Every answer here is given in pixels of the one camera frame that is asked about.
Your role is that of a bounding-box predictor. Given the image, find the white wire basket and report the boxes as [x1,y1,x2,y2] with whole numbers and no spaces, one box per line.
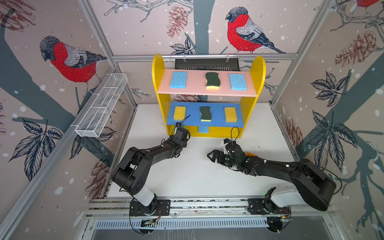
[75,73,128,138]

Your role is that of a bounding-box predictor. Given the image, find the green yellow scouring sponge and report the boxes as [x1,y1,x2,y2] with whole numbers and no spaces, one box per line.
[205,72,221,90]
[200,106,212,122]

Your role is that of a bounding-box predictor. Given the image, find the light blue sponge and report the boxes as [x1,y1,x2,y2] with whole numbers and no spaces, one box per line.
[170,72,187,89]
[198,126,209,134]
[229,74,248,91]

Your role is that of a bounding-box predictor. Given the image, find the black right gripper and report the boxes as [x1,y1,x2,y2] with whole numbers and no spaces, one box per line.
[205,150,239,169]

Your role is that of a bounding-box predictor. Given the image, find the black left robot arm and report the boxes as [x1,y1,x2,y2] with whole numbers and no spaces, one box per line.
[112,128,191,213]

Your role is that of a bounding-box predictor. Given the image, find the yellow orange sponge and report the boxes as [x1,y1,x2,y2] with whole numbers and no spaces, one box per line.
[225,107,238,123]

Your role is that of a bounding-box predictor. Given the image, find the yellow shelf unit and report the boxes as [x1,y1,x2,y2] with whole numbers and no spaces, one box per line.
[152,54,267,138]

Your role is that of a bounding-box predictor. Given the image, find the black perforated metal tray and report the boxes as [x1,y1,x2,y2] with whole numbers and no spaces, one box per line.
[175,59,240,72]

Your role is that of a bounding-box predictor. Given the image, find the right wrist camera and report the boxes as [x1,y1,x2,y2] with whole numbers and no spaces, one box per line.
[222,138,232,148]

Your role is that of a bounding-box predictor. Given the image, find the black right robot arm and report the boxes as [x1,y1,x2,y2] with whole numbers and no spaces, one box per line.
[207,139,336,215]

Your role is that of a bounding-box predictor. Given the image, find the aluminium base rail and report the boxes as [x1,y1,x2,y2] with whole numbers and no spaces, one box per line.
[86,196,334,220]

